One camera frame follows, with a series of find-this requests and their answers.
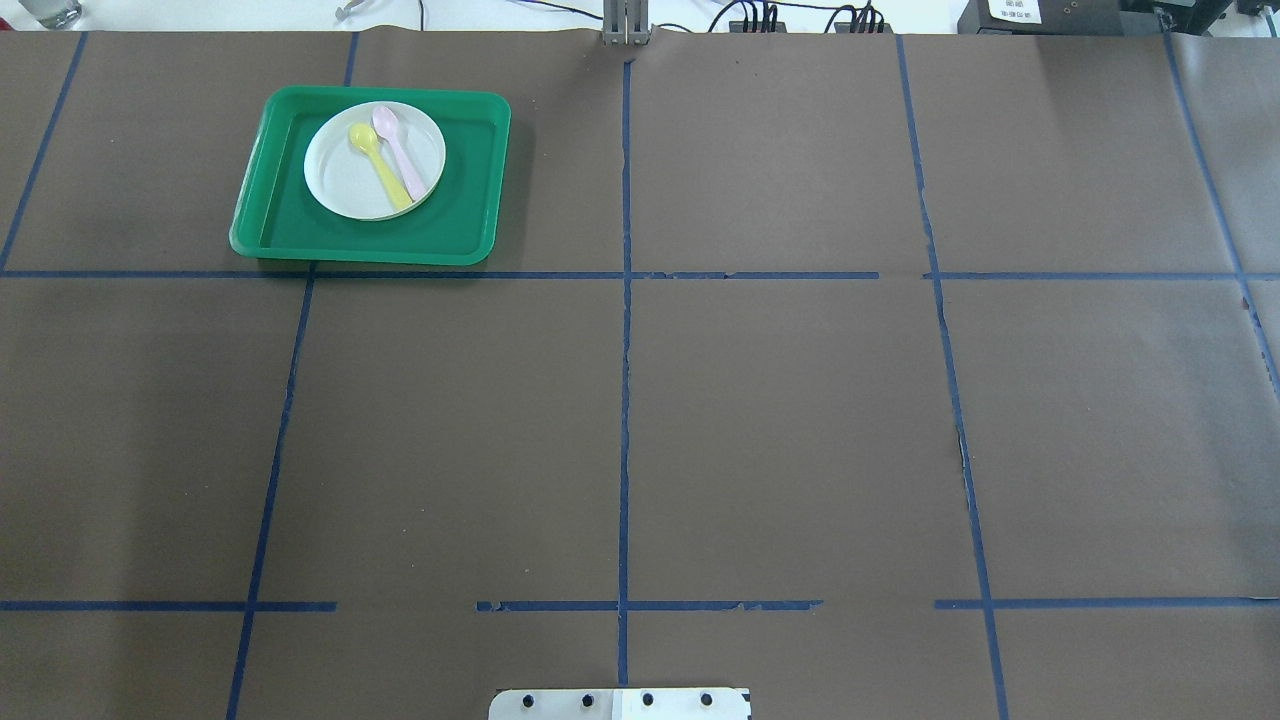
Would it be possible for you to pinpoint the black usb hub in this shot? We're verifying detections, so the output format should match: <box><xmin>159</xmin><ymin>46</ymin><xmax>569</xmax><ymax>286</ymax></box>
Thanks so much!
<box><xmin>824</xmin><ymin>3</ymin><xmax>893</xmax><ymax>35</ymax></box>
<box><xmin>728</xmin><ymin>3</ymin><xmax>788</xmax><ymax>35</ymax></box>

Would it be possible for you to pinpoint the pink plastic spoon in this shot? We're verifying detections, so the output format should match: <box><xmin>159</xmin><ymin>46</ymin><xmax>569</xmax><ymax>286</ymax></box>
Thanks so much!
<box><xmin>372</xmin><ymin>104</ymin><xmax>428</xmax><ymax>202</ymax></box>

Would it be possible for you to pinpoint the white camera stand pillar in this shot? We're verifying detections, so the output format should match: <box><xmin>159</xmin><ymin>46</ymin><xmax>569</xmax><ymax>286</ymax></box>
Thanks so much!
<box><xmin>488</xmin><ymin>687</ymin><xmax>753</xmax><ymax>719</ymax></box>

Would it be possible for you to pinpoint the white round plate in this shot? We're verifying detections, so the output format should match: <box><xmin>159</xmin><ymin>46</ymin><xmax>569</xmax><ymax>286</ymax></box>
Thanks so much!
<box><xmin>303</xmin><ymin>101</ymin><xmax>448</xmax><ymax>222</ymax></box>

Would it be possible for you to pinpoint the aluminium profile post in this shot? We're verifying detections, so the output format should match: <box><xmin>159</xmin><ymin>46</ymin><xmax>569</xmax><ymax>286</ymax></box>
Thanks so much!
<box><xmin>602</xmin><ymin>0</ymin><xmax>653</xmax><ymax>46</ymax></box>

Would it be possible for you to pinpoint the yellow plastic spoon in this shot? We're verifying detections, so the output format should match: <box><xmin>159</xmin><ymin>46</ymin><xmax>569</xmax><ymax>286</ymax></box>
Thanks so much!
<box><xmin>348</xmin><ymin>122</ymin><xmax>413</xmax><ymax>211</ymax></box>

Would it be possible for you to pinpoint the green plastic tray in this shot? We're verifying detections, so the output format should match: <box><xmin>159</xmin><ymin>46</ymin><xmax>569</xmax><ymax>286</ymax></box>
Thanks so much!
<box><xmin>229</xmin><ymin>85</ymin><xmax>512</xmax><ymax>266</ymax></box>

